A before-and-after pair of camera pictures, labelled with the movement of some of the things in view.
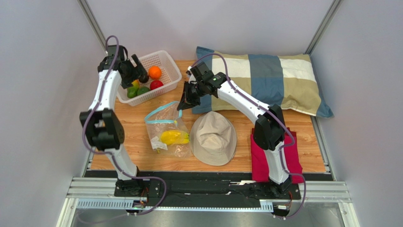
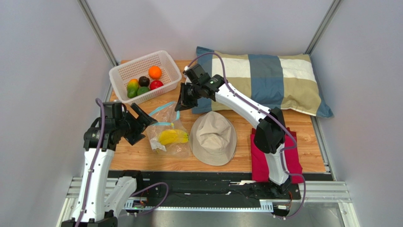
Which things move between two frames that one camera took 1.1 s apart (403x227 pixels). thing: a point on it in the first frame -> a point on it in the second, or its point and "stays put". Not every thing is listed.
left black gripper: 138,71 -> 143,120
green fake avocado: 142,90 stays put
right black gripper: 191,94 stays put
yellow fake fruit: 173,136 stays put
